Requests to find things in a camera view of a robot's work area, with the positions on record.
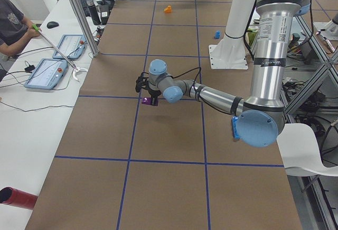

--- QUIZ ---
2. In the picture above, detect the white chair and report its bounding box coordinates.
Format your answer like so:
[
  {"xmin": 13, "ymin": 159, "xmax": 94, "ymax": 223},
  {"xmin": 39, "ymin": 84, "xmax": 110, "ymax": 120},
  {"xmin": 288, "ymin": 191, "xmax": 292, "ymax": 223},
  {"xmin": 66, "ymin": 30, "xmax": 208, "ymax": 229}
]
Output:
[{"xmin": 277, "ymin": 123, "xmax": 337, "ymax": 177}]

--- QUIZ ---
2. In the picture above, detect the red cylinder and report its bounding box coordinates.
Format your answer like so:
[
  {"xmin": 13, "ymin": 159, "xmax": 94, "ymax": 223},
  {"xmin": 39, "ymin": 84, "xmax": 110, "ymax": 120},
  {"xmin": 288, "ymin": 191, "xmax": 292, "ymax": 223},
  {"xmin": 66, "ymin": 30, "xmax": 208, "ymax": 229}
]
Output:
[{"xmin": 1, "ymin": 187, "xmax": 38, "ymax": 210}]

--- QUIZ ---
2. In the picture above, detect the aluminium frame post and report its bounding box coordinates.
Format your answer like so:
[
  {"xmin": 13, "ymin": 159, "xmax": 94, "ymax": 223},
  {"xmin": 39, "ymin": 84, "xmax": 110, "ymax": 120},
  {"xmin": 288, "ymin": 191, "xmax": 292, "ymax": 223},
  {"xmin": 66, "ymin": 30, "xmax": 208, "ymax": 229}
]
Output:
[{"xmin": 69, "ymin": 0, "xmax": 99, "ymax": 57}]

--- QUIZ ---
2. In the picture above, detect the long blue four-stud brick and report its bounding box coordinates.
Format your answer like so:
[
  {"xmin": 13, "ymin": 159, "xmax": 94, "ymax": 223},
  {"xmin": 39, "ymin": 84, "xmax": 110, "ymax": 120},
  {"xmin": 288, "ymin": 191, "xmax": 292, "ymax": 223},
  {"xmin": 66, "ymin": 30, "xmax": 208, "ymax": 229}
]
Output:
[{"xmin": 231, "ymin": 116, "xmax": 240, "ymax": 140}]

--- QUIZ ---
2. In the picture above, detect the purple trapezoid block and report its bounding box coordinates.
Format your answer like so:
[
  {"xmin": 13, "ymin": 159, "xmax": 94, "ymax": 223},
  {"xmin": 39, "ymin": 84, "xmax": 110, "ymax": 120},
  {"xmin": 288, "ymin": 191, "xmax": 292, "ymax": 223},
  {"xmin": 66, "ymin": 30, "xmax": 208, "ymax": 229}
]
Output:
[{"xmin": 141, "ymin": 97, "xmax": 158, "ymax": 106}]

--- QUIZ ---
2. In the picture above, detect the orange trapezoid block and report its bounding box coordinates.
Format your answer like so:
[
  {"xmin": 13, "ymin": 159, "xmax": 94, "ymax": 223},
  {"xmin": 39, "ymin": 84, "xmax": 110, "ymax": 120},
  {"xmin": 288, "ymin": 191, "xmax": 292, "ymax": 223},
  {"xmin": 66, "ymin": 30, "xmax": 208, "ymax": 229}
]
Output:
[{"xmin": 163, "ymin": 5, "xmax": 173, "ymax": 14}]

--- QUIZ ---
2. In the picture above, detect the green handled reacher grabber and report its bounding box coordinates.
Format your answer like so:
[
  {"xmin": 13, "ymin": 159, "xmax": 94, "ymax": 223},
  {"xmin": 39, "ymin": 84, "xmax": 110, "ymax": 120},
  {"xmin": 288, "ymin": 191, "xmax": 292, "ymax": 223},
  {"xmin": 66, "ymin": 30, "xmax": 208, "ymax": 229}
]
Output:
[{"xmin": 32, "ymin": 24, "xmax": 88, "ymax": 81}]

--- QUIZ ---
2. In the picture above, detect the black computer mouse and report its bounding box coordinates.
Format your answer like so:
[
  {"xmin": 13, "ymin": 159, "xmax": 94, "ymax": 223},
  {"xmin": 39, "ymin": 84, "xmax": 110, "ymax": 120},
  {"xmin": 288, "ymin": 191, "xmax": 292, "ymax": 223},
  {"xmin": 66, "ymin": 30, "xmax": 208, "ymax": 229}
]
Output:
[{"xmin": 46, "ymin": 21, "xmax": 59, "ymax": 29}]

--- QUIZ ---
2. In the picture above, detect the far blue teach pendant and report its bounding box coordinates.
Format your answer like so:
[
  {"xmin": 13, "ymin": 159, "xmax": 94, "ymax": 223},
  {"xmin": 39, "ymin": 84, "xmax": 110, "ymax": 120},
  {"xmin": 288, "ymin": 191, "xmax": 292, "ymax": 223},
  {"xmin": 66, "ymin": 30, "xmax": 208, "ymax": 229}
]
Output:
[{"xmin": 57, "ymin": 34, "xmax": 87, "ymax": 60}]

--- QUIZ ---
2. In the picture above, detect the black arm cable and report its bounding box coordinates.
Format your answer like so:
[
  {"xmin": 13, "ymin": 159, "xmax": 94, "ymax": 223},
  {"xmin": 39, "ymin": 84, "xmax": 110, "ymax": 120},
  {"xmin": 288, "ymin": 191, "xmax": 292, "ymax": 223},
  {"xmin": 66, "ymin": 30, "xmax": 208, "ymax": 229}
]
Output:
[{"xmin": 172, "ymin": 67, "xmax": 202, "ymax": 91}]

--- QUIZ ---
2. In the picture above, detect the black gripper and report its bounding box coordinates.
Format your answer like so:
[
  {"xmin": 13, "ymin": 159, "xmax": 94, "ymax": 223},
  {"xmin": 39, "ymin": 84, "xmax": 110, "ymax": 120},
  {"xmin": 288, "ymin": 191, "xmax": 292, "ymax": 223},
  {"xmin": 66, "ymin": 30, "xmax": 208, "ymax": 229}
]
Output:
[{"xmin": 147, "ymin": 87, "xmax": 161, "ymax": 106}]

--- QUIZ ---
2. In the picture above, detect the blue teach pendant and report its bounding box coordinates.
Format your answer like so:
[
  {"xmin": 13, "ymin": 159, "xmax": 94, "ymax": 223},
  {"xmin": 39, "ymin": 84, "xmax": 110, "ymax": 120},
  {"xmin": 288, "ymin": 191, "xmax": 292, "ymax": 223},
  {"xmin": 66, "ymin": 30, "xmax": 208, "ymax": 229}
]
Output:
[
  {"xmin": 24, "ymin": 58, "xmax": 68, "ymax": 90},
  {"xmin": 57, "ymin": 34, "xmax": 87, "ymax": 60}
]

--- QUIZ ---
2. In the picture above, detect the person in grey shirt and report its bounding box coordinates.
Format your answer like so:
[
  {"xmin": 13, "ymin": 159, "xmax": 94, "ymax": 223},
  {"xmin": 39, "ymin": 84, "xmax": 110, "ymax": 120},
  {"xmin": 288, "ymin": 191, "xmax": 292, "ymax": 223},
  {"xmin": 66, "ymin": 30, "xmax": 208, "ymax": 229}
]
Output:
[{"xmin": 1, "ymin": 0, "xmax": 40, "ymax": 57}]

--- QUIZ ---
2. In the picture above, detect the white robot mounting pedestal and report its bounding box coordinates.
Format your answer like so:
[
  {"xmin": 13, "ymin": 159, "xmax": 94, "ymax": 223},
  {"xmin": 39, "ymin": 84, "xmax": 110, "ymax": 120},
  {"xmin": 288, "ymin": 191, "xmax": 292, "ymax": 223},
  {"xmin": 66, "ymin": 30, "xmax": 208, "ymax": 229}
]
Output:
[{"xmin": 209, "ymin": 0, "xmax": 256, "ymax": 70}]

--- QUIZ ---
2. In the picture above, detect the black water bottle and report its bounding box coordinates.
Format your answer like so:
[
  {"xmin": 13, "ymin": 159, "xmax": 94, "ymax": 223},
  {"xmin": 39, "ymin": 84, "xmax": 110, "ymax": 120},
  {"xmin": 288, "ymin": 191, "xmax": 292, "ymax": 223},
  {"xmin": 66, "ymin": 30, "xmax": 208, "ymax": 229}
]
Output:
[{"xmin": 87, "ymin": 0, "xmax": 101, "ymax": 25}]

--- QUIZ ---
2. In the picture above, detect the aluminium frame structure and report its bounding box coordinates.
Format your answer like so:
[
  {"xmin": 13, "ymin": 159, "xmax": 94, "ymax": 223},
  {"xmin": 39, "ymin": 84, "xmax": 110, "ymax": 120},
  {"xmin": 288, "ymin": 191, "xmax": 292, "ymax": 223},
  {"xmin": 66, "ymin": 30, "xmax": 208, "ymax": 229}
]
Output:
[{"xmin": 280, "ymin": 16, "xmax": 337, "ymax": 117}]

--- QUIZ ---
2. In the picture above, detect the black keyboard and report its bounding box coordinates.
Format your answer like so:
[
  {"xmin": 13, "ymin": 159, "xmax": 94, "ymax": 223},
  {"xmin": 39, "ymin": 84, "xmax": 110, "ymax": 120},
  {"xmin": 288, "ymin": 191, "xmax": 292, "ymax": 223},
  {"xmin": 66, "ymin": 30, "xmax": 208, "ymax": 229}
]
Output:
[{"xmin": 79, "ymin": 0, "xmax": 90, "ymax": 17}]

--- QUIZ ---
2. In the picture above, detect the near blue teach pendant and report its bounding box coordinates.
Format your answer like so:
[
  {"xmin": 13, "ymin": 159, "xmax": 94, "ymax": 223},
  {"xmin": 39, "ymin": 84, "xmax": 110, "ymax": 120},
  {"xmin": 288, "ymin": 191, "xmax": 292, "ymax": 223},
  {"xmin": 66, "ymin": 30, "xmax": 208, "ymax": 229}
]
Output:
[{"xmin": 24, "ymin": 58, "xmax": 68, "ymax": 90}]

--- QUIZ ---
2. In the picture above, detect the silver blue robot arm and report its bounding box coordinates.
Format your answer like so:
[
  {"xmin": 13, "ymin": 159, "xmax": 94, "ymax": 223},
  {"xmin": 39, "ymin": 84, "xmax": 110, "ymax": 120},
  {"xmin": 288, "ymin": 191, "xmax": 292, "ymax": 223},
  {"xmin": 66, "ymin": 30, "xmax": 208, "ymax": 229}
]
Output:
[{"xmin": 135, "ymin": 0, "xmax": 311, "ymax": 147}]

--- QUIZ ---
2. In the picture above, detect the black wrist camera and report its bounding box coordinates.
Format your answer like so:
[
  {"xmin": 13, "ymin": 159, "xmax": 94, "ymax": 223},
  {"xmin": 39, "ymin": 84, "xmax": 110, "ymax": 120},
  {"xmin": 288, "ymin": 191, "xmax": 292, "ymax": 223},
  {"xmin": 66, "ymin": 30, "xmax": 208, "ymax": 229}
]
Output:
[{"xmin": 135, "ymin": 72, "xmax": 148, "ymax": 93}]

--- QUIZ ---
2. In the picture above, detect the small blue block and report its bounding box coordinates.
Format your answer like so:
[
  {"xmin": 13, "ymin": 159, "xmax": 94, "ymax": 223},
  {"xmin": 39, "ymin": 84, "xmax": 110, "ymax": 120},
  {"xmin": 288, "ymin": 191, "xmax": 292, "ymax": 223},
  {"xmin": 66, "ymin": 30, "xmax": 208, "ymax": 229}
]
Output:
[{"xmin": 214, "ymin": 31, "xmax": 221, "ymax": 39}]

